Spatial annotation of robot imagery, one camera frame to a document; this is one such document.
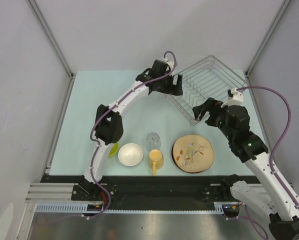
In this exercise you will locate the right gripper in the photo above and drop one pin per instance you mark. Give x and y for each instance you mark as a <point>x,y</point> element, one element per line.
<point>211,105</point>

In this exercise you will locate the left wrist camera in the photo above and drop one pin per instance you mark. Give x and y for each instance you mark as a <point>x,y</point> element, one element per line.
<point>171,63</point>

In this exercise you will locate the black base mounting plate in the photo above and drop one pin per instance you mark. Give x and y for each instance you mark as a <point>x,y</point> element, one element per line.
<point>158,193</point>

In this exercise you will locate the white bowl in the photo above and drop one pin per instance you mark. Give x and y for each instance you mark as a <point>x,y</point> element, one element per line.
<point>130,154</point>

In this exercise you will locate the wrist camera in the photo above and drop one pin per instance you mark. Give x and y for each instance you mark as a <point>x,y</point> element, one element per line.
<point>171,63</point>
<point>235,97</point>

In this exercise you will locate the aluminium frame rail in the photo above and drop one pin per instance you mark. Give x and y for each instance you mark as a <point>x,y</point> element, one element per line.
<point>49,193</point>

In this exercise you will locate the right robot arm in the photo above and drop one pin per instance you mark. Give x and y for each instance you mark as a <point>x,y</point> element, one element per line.
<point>281,207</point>

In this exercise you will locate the clear glass tumbler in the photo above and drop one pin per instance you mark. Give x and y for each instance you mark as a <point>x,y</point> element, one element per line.
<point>153,142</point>

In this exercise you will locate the white cable duct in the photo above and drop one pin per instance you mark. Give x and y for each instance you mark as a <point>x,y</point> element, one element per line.
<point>85,208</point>

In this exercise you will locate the lime green bowl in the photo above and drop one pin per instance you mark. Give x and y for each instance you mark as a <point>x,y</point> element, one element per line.
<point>114,149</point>

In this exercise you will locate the yellow mug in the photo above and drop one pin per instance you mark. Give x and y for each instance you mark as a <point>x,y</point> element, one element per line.
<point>155,161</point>

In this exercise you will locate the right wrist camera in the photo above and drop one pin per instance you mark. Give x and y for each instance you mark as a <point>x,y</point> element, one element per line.
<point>235,97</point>

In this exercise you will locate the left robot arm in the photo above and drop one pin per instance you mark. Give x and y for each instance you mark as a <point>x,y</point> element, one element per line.
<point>108,126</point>

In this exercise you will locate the beige bird plate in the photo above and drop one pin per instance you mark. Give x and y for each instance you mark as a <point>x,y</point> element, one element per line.
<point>192,153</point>

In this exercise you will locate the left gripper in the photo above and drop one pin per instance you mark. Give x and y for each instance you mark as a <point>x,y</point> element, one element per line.
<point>173,89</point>

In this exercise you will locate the metal wire dish rack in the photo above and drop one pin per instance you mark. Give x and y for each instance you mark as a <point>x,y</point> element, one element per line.
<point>206,78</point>

